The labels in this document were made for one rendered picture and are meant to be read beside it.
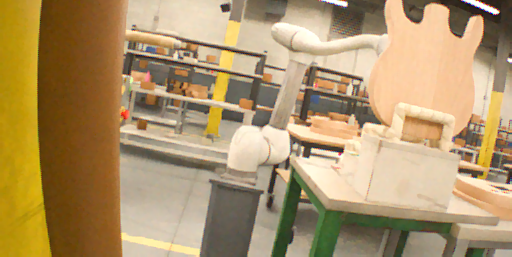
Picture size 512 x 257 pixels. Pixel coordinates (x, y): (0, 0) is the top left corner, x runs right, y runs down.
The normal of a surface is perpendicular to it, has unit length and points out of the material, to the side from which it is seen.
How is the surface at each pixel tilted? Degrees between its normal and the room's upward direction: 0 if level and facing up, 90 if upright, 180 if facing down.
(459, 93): 90
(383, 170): 90
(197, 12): 90
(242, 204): 90
